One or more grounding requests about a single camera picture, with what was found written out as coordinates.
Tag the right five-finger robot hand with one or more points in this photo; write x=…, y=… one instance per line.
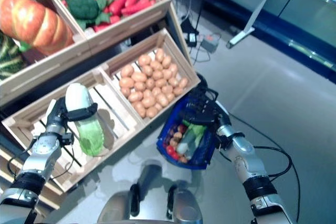
x=207, y=113

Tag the left five-finger robot hand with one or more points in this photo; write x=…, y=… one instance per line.
x=56, y=113

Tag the green napa cabbage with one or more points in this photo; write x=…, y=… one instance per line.
x=200, y=137
x=86, y=134
x=185, y=141

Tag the blue plastic shopping basket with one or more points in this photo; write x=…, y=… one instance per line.
x=194, y=166

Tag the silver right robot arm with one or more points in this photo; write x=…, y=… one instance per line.
x=244, y=161

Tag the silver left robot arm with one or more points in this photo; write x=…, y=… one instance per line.
x=42, y=153

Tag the wooden slat crate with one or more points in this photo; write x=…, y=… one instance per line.
x=141, y=51
x=26, y=116
x=126, y=26
x=52, y=69

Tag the red apple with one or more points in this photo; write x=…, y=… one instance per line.
x=181, y=129

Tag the brown potato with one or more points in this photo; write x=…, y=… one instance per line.
x=140, y=86
x=162, y=100
x=166, y=89
x=144, y=60
x=127, y=70
x=140, y=109
x=147, y=93
x=138, y=76
x=173, y=68
x=178, y=135
x=183, y=159
x=156, y=91
x=173, y=81
x=156, y=65
x=151, y=112
x=167, y=73
x=126, y=82
x=158, y=106
x=148, y=101
x=173, y=142
x=135, y=96
x=178, y=90
x=157, y=75
x=166, y=62
x=159, y=54
x=170, y=97
x=150, y=83
x=147, y=70
x=126, y=91
x=159, y=83

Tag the red chili pepper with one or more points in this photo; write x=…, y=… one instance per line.
x=172, y=151

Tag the grey box red button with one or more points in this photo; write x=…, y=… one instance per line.
x=210, y=42

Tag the green striped pumpkin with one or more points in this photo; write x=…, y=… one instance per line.
x=9, y=58

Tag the wooden display rack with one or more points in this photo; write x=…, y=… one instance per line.
x=181, y=40

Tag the black power adapter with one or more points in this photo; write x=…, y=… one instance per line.
x=190, y=33

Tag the silver robot right leg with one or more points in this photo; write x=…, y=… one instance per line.
x=186, y=205

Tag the orange ribbed pumpkin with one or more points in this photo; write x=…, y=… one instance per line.
x=34, y=22

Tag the dark green broccoli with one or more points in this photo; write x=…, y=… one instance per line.
x=84, y=6

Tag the white desk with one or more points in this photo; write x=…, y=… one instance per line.
x=260, y=2

